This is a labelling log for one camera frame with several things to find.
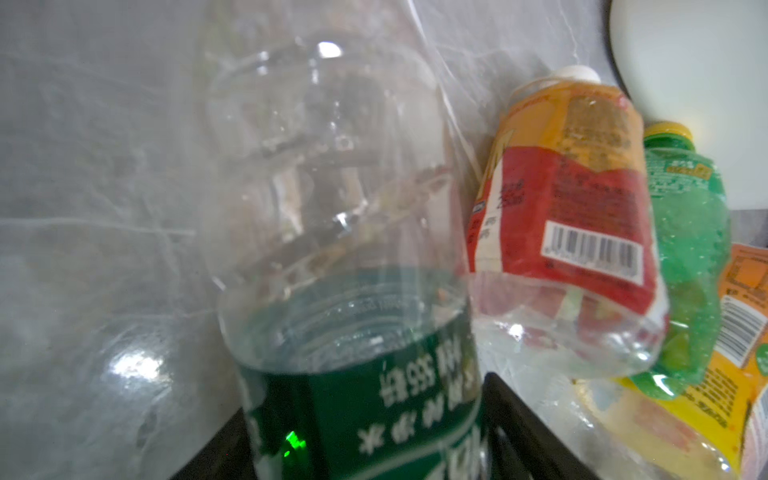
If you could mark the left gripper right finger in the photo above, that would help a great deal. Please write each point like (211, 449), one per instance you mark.
(521, 445)

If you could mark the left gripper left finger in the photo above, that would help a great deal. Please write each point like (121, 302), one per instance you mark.
(227, 456)

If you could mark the red yellow label tea bottle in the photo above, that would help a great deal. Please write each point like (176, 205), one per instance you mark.
(565, 270)

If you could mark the dark green label water bottle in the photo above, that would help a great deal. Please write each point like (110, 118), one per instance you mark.
(333, 231)

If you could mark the orange label juice bottle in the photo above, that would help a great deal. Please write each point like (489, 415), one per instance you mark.
(718, 428)

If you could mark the small green soda bottle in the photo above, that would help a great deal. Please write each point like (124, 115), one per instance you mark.
(693, 230)

